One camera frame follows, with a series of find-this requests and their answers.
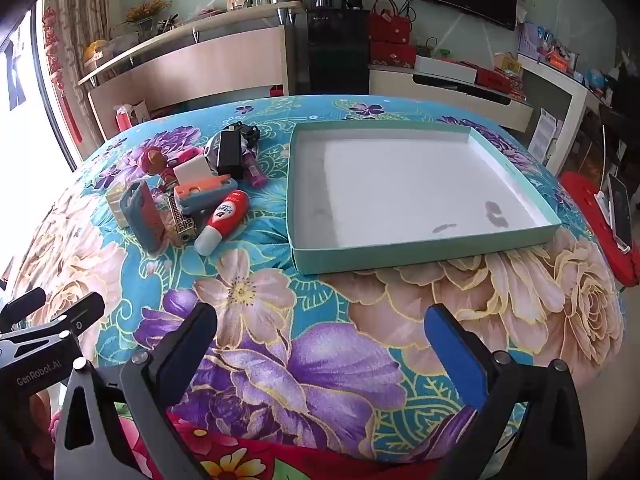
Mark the red hanging knot decoration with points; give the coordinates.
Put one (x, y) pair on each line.
(55, 55)

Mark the yellow orange container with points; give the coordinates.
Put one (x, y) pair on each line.
(95, 52)

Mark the floral blanket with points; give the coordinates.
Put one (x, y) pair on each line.
(310, 360)

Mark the pink watch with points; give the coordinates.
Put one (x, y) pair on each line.
(190, 153)

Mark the blue globe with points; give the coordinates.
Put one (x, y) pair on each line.
(596, 80)

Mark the red handbag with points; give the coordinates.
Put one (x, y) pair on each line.
(390, 25)

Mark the yellow flower vase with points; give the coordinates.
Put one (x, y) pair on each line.
(147, 15)

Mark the purple wall calendar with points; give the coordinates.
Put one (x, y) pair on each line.
(529, 40)

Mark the patterned curtain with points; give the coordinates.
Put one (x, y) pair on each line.
(92, 5)

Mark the white television stand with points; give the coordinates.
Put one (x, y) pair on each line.
(425, 92)

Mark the red paper bag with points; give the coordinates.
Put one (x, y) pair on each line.
(131, 116)

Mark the smartphone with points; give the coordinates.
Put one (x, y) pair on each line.
(621, 210)

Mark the wooden bar counter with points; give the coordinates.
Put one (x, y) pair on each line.
(200, 65)

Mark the black water dispenser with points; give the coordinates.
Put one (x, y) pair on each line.
(337, 50)

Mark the yellow cardboard box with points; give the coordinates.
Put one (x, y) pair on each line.
(507, 66)

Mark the red white tube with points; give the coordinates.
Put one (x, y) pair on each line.
(222, 220)

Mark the small red box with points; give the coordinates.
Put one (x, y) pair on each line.
(276, 92)

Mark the pink helmet toy figure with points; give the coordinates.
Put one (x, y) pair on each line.
(157, 165)

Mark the black gold patterned box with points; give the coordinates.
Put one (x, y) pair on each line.
(184, 222)

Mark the small white device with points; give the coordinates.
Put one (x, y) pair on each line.
(604, 210)

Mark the teal cardboard box lid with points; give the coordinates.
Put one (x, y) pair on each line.
(400, 185)

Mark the purple lighter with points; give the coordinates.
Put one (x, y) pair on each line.
(255, 172)

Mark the yellow snack box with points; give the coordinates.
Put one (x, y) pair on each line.
(237, 2)

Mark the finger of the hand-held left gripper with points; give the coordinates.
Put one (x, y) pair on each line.
(75, 317)
(22, 307)

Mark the black power adapter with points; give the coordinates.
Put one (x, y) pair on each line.
(230, 155)

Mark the red patterned box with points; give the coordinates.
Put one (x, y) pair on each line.
(494, 80)

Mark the white printed carton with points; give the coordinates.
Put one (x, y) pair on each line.
(544, 135)

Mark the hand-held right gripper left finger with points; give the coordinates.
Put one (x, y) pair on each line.
(186, 345)

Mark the white flat box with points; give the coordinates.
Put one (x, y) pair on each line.
(445, 69)

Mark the black chair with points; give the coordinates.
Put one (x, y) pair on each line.
(625, 110)

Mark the red stool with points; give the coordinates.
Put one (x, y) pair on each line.
(587, 220)

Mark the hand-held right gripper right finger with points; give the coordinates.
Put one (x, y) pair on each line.
(454, 350)

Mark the white desk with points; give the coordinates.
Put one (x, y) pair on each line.
(575, 95)

